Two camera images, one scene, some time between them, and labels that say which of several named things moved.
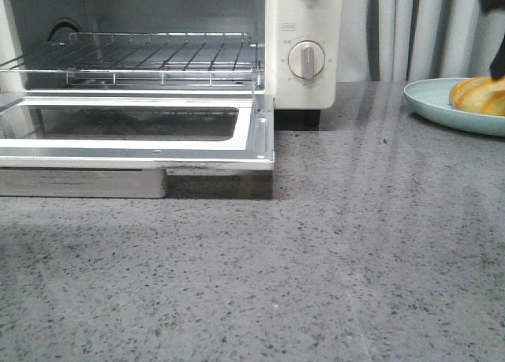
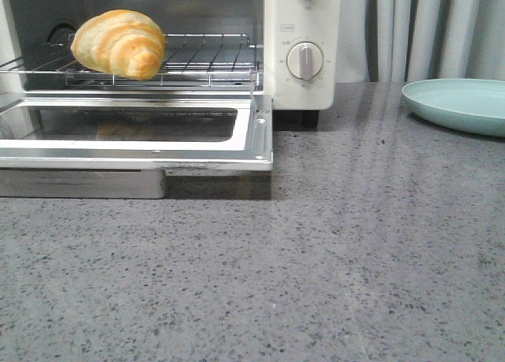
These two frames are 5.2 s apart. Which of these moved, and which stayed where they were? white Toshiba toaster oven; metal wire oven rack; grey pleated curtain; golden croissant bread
Moved: golden croissant bread
Stayed: grey pleated curtain; white Toshiba toaster oven; metal wire oven rack
